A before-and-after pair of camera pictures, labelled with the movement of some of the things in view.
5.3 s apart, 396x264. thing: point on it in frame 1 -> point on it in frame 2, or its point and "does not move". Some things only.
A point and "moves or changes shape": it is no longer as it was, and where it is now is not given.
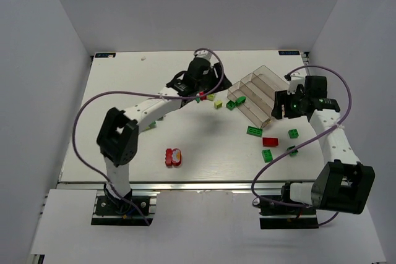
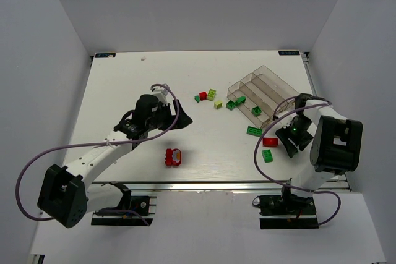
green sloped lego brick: x=240 y=100 does not move
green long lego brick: x=252 y=130 does not move
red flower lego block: x=173 y=157 does not move
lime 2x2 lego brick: x=211 y=96 does not move
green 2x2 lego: x=293 y=133 moves or changes shape
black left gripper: x=216 y=76 -> x=171 y=115
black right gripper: x=281 y=103 -> x=292 y=138
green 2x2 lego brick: x=230 y=105 does not move
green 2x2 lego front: x=266 y=155 does not move
